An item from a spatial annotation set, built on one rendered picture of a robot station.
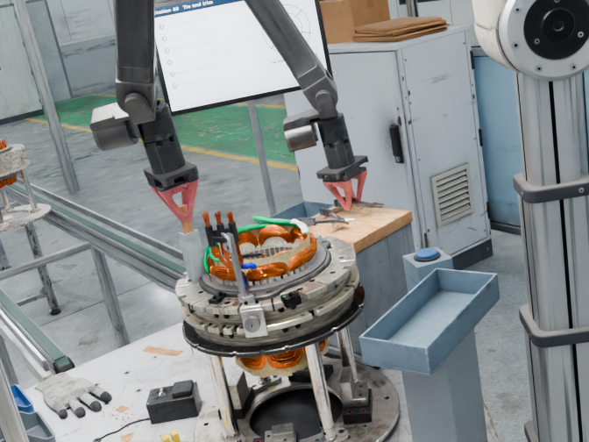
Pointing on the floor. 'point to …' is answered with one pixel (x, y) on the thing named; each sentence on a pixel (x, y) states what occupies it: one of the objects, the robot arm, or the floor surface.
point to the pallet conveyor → (61, 217)
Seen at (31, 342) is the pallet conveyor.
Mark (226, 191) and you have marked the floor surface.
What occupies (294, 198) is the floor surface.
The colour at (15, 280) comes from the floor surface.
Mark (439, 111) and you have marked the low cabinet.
